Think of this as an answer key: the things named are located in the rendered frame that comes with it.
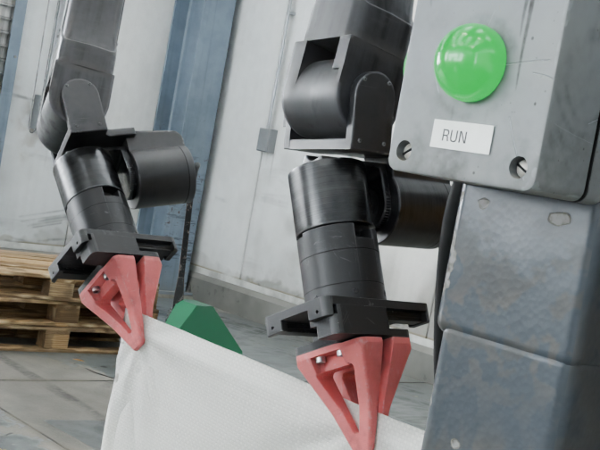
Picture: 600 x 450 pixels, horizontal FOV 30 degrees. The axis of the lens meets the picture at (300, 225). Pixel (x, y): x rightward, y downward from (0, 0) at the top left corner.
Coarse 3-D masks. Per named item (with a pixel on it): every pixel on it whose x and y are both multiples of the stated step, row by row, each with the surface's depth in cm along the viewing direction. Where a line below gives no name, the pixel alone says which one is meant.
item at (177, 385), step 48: (192, 336) 91; (144, 384) 96; (192, 384) 90; (240, 384) 85; (288, 384) 81; (144, 432) 95; (192, 432) 90; (240, 432) 85; (288, 432) 81; (336, 432) 77; (384, 432) 74
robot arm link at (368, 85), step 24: (360, 96) 76; (384, 96) 77; (360, 120) 76; (384, 120) 78; (288, 144) 82; (312, 144) 80; (336, 144) 77; (360, 144) 76; (384, 144) 78; (408, 192) 81; (432, 192) 83; (408, 216) 81; (432, 216) 82; (384, 240) 81; (408, 240) 82; (432, 240) 84
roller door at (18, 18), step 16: (0, 0) 815; (16, 0) 818; (0, 16) 816; (16, 16) 820; (0, 32) 818; (16, 32) 822; (0, 48) 821; (16, 48) 824; (0, 64) 823; (16, 64) 826; (0, 80) 825; (0, 96) 822; (0, 112) 824; (0, 128) 826; (0, 144) 828; (0, 160) 830
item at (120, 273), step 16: (112, 256) 97; (128, 256) 97; (96, 272) 98; (112, 272) 97; (128, 272) 97; (80, 288) 100; (96, 288) 99; (112, 288) 99; (128, 288) 96; (96, 304) 99; (128, 304) 97; (112, 320) 98; (128, 336) 97; (144, 336) 96
